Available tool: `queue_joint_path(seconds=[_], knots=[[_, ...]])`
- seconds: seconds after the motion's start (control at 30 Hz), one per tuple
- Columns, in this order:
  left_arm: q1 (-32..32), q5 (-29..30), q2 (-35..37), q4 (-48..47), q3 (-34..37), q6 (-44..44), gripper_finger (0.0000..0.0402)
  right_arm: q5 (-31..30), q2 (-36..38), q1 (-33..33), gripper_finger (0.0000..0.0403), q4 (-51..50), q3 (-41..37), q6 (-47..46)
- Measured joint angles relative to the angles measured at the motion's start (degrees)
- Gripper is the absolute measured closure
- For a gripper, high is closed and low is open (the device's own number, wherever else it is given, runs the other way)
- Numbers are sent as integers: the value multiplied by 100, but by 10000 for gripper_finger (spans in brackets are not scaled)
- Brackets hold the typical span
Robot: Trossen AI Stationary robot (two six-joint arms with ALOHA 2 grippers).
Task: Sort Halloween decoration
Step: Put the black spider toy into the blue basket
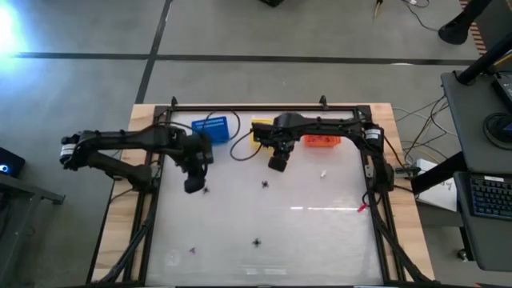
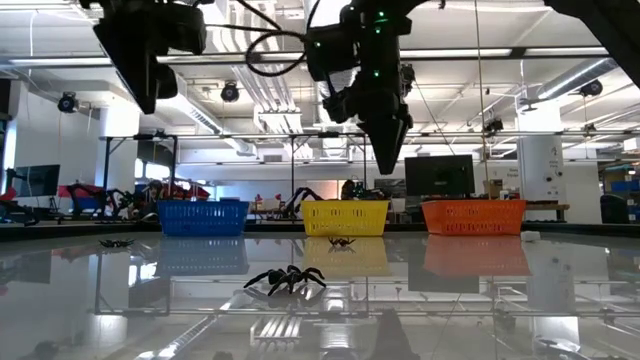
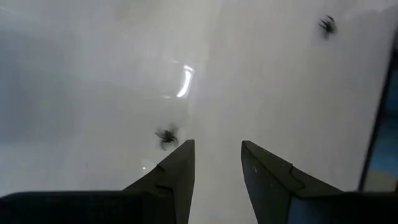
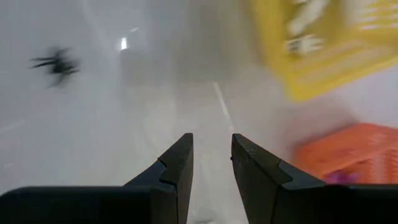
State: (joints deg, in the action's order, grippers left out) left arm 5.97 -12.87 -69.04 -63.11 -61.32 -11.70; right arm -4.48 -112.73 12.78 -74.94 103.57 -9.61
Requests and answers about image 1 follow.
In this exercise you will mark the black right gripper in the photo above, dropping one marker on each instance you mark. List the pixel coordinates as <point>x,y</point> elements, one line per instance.
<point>281,149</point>

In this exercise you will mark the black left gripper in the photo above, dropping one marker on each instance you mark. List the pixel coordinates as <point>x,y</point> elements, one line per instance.
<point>194,166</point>

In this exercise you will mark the white plastic skeleton hand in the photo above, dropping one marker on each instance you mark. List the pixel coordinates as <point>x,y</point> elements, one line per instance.
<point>322,174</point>

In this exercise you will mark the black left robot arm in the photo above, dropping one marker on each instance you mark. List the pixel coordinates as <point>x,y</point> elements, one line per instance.
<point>120,138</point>

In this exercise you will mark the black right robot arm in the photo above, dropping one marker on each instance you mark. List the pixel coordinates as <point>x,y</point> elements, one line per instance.
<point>340,126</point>

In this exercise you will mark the blue plastic basket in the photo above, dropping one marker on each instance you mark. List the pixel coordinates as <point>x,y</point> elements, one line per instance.
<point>218,134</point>

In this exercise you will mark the orange plastic basket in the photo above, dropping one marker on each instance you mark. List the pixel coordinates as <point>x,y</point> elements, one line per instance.
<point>336,142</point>

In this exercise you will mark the red tag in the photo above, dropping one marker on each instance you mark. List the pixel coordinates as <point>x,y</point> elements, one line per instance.
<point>362,207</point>

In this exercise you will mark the white box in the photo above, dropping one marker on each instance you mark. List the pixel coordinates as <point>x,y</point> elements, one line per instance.
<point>422,163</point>

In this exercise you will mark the black desk support strut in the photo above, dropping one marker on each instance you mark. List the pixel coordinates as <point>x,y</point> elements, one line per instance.
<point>440,173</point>

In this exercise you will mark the black equipment foot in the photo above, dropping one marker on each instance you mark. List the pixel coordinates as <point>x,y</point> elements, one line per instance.
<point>272,2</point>

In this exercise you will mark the white paper sheet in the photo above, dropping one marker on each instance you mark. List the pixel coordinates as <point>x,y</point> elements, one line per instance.
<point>442,196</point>

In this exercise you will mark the dark side table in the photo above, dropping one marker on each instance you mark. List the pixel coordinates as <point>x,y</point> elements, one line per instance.
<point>20,208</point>

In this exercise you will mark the black device blue light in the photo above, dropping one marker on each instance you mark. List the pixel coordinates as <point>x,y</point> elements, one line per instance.
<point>10,162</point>

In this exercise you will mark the dark grey desk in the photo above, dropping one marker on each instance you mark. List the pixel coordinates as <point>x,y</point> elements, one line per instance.
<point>472,120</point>

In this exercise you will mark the black backlit keyboard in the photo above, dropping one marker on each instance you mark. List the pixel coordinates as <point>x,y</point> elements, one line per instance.
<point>492,198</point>

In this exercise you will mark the black stand foot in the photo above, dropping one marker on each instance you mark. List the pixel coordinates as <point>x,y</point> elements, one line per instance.
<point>454,30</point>

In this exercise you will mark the round black monitor base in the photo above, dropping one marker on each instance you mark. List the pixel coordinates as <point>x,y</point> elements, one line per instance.
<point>498,128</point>

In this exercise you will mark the thick black pole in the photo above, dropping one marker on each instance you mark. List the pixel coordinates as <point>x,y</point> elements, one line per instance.
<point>484,60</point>

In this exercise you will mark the black laptop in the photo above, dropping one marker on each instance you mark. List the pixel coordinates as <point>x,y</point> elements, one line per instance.
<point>506,86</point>

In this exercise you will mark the black rail clamp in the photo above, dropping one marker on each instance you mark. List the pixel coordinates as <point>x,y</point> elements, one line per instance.
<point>322,101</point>
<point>173,101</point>

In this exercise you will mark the black metal table frame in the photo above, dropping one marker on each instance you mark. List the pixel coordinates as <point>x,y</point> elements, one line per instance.
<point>224,108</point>

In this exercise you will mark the silver metal bracket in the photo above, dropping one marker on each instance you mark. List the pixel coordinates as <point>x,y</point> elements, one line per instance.
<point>369,171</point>

